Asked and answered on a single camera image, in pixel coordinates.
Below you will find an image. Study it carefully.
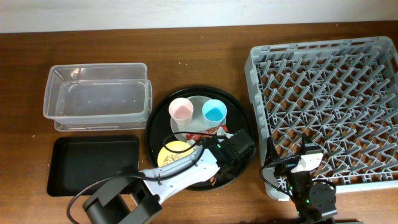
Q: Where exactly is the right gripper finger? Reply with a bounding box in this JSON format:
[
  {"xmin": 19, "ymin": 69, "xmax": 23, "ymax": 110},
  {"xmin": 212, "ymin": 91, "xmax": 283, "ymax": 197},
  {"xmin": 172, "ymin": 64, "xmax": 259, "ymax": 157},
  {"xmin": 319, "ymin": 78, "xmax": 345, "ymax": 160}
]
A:
[
  {"xmin": 266, "ymin": 136, "xmax": 279, "ymax": 166},
  {"xmin": 300, "ymin": 133, "xmax": 320, "ymax": 155}
]

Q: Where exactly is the red snack wrapper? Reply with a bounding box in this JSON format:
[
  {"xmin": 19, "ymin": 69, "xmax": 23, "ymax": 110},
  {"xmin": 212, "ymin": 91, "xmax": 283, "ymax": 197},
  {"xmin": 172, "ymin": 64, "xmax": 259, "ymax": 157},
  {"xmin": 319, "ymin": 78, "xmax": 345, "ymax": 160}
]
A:
[{"xmin": 186, "ymin": 124, "xmax": 229, "ymax": 141}]

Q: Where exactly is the pink cup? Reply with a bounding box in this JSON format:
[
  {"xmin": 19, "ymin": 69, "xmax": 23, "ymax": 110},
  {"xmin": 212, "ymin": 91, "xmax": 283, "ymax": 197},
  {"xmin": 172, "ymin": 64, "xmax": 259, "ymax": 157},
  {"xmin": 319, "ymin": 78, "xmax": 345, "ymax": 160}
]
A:
[{"xmin": 169, "ymin": 98, "xmax": 193, "ymax": 126}]

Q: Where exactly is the yellow bowl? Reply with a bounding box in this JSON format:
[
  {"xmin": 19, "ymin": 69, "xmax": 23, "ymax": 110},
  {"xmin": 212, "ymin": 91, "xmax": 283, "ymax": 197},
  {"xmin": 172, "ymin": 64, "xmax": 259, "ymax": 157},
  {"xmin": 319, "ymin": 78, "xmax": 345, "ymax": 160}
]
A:
[{"xmin": 157, "ymin": 141, "xmax": 194, "ymax": 167}]

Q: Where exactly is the orange carrot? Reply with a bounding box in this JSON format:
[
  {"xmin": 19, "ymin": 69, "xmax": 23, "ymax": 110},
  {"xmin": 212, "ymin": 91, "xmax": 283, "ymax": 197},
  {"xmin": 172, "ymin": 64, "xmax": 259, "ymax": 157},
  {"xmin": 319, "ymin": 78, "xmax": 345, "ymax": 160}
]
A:
[{"xmin": 210, "ymin": 176, "xmax": 218, "ymax": 187}]

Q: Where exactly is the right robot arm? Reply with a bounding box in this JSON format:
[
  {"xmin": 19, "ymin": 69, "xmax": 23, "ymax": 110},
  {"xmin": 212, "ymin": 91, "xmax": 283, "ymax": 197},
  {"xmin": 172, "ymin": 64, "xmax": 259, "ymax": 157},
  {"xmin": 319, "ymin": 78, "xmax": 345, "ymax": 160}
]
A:
[{"xmin": 261, "ymin": 133, "xmax": 338, "ymax": 223}]

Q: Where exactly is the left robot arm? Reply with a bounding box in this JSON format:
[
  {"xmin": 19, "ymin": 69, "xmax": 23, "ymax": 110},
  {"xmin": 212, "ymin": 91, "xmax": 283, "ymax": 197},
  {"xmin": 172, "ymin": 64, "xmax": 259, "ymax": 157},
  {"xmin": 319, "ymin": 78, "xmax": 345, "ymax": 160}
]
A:
[{"xmin": 83, "ymin": 129, "xmax": 254, "ymax": 223}]

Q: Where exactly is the grey dishwasher rack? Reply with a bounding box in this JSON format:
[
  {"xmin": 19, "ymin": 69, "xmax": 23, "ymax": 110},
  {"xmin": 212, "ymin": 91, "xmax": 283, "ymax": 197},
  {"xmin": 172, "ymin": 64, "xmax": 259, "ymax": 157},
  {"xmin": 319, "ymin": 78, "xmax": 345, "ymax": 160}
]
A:
[{"xmin": 244, "ymin": 37, "xmax": 397, "ymax": 193}]

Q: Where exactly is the black round tray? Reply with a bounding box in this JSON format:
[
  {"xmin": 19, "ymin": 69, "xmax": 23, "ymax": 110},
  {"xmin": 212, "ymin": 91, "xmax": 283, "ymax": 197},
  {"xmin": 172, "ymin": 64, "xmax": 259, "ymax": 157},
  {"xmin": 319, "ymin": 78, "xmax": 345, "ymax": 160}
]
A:
[{"xmin": 144, "ymin": 86, "xmax": 256, "ymax": 191}]

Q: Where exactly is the light grey plate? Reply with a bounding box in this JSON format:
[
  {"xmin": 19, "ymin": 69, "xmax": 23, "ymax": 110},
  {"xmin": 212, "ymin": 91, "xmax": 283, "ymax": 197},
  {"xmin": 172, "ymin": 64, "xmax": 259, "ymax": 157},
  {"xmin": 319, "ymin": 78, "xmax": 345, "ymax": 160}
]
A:
[{"xmin": 170, "ymin": 95, "xmax": 226, "ymax": 133}]

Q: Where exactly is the blue cup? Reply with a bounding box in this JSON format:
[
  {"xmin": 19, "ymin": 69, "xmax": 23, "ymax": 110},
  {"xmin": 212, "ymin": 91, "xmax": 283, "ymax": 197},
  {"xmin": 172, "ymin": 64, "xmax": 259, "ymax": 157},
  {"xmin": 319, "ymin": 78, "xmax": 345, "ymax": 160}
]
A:
[{"xmin": 201, "ymin": 99, "xmax": 228, "ymax": 127}]

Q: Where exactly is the clear plastic storage bin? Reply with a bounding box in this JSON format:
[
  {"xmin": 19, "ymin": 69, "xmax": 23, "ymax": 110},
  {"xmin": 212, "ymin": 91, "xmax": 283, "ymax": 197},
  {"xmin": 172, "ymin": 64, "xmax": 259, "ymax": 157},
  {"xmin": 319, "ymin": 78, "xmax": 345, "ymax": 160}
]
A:
[{"xmin": 43, "ymin": 62, "xmax": 152, "ymax": 132}]

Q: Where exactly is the black rectangular tray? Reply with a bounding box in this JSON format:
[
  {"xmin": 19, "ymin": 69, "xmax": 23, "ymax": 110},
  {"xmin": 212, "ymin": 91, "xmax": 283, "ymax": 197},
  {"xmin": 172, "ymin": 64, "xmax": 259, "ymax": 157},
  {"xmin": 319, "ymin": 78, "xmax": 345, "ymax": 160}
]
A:
[{"xmin": 47, "ymin": 135, "xmax": 139, "ymax": 197}]

